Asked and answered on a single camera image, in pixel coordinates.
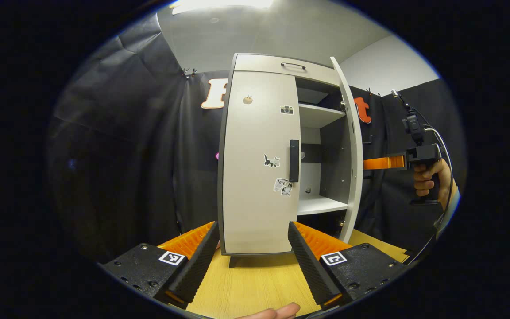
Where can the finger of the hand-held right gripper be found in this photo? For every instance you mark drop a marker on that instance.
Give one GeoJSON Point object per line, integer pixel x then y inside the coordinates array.
{"type": "Point", "coordinates": [383, 162]}

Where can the ceiling light panel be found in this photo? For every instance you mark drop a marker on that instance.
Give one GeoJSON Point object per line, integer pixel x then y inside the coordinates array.
{"type": "Point", "coordinates": [219, 5]}

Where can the camera sticker cabinet door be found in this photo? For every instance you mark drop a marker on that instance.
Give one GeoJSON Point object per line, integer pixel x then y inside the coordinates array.
{"type": "Point", "coordinates": [255, 199]}

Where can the beige double-door shoe cabinet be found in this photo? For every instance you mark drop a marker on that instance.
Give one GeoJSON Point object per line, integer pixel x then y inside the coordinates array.
{"type": "Point", "coordinates": [334, 155]}

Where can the black cloth clip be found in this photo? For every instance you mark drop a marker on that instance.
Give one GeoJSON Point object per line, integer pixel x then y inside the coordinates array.
{"type": "Point", "coordinates": [372, 92]}
{"type": "Point", "coordinates": [189, 72]}

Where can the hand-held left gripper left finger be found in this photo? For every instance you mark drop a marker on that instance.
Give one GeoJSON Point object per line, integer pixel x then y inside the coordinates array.
{"type": "Point", "coordinates": [197, 270]}

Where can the white cabinet shelf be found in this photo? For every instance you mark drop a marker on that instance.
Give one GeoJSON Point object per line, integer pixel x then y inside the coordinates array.
{"type": "Point", "coordinates": [317, 116]}
{"type": "Point", "coordinates": [319, 205]}

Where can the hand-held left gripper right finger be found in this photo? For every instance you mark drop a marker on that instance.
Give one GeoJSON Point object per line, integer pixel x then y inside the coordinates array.
{"type": "Point", "coordinates": [308, 266]}

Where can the black cat sticker cabinet door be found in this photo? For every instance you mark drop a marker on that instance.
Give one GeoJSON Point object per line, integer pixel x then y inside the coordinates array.
{"type": "Point", "coordinates": [356, 177]}

